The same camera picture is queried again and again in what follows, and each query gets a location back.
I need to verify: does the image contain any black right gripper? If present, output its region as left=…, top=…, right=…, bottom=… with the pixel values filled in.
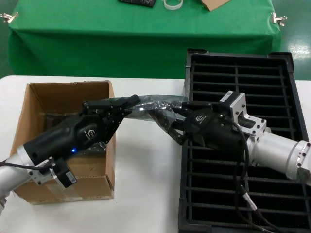
left=167, top=101, right=250, bottom=156

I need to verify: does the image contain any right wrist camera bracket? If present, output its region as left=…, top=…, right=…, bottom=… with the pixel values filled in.
left=218, top=91, right=272, bottom=144

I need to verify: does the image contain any black glittery bag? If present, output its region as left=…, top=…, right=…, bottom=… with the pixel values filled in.
left=117, top=0, right=157, bottom=8

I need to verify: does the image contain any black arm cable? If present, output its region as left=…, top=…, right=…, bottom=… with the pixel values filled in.
left=232, top=121, right=286, bottom=233
left=0, top=159, right=53, bottom=171

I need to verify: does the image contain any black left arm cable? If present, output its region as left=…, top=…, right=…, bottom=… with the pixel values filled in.
left=0, top=159, right=53, bottom=171

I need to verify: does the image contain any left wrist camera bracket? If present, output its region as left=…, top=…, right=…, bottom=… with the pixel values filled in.
left=28, top=156, right=78, bottom=189

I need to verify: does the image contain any brown cardboard box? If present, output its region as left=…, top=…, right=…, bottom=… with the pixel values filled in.
left=9, top=81, right=117, bottom=206

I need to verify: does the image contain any black slotted container tray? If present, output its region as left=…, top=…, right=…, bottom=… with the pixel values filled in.
left=176, top=48, right=311, bottom=233

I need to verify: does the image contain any translucent antistatic bag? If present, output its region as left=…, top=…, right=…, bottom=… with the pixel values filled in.
left=114, top=94, right=189, bottom=137

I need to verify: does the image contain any silver binder clip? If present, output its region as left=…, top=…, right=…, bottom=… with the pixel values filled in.
left=0, top=12, right=19, bottom=24
left=270, top=12, right=288, bottom=27

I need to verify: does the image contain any clear tape roll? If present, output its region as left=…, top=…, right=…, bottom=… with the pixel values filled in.
left=162, top=0, right=183, bottom=11

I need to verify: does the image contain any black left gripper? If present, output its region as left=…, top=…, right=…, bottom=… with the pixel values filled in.
left=22, top=94, right=141, bottom=167

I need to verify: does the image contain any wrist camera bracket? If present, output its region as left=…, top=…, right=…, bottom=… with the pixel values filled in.
left=28, top=156, right=78, bottom=189
left=218, top=91, right=272, bottom=144

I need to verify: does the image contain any brown cardboard piece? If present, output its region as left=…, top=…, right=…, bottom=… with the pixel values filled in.
left=201, top=0, right=231, bottom=12

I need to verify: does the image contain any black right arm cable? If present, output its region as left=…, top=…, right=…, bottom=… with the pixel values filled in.
left=232, top=121, right=286, bottom=233

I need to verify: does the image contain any green tablecloth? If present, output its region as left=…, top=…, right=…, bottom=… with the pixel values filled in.
left=6, top=0, right=282, bottom=80

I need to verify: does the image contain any bagged graphics card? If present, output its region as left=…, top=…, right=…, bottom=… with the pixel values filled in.
left=45, top=110, right=107, bottom=156

